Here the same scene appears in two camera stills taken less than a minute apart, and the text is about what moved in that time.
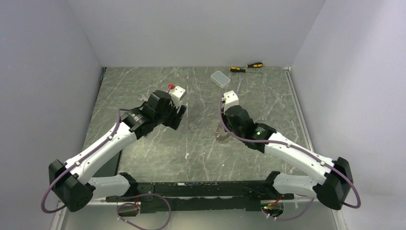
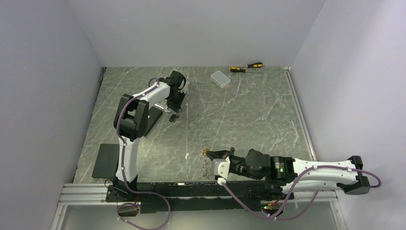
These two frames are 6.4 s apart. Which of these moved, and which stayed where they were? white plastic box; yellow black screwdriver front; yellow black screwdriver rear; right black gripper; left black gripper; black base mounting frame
Moved: left black gripper; right black gripper
Stayed: white plastic box; black base mounting frame; yellow black screwdriver front; yellow black screwdriver rear
